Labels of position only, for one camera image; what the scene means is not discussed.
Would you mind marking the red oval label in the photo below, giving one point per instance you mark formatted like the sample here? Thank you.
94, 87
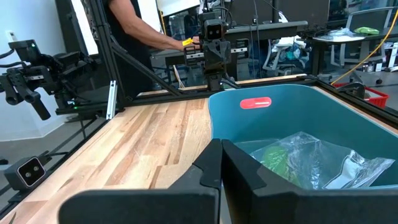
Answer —
255, 103

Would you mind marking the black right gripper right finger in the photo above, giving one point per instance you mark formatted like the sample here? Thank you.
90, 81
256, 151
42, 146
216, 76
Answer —
311, 207

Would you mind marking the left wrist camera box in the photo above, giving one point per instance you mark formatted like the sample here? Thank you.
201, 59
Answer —
215, 30

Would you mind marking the silver metal bracket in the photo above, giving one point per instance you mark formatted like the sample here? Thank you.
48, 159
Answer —
112, 99

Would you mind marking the red plastic crate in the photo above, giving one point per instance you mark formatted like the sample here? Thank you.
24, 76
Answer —
377, 98

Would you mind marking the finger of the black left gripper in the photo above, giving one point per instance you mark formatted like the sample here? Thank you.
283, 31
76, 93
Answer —
218, 83
211, 83

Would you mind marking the green elastic bandage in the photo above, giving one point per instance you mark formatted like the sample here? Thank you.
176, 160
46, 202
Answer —
276, 163

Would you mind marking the black table edge rail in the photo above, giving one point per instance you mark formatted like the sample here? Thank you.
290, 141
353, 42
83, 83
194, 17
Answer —
388, 116

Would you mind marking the black aluminium frame strut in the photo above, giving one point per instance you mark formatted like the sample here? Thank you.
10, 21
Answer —
105, 46

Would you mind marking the person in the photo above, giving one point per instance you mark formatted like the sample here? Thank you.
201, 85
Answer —
133, 28

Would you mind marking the black desk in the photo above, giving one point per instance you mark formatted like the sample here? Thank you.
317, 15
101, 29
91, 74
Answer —
320, 53

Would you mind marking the clear plastic bag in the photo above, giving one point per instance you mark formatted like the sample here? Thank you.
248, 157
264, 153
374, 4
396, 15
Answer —
314, 161

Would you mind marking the green object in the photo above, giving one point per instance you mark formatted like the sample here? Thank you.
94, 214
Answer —
367, 30

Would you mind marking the grey table-level camera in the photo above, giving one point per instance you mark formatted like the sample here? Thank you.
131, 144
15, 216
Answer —
26, 172

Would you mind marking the grey office chair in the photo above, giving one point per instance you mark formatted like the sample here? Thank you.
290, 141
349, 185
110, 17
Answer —
370, 18

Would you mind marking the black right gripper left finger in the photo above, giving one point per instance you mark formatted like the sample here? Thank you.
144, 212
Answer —
140, 207

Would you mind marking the yellow tag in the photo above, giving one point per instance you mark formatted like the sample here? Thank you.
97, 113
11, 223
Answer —
187, 42

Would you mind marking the teal plastic bin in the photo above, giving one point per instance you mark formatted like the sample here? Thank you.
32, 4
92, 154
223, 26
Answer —
311, 118

